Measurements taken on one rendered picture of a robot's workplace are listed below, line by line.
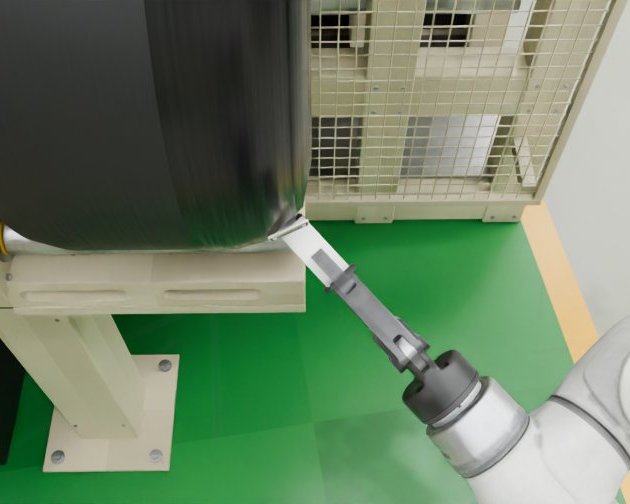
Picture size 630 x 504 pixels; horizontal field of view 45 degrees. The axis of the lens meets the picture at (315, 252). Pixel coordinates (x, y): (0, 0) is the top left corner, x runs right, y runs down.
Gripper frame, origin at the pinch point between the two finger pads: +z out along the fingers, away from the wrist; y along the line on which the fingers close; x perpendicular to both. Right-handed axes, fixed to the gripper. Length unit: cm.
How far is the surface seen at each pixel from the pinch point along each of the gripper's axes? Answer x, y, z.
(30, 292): -28.1, 16.4, 20.2
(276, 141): 2.9, -20.0, 7.5
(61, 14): -2.3, -29.0, 21.0
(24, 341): -43, 48, 23
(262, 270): -5.6, 13.0, 2.9
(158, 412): -47, 94, 0
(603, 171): 76, 129, -34
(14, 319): -40, 42, 25
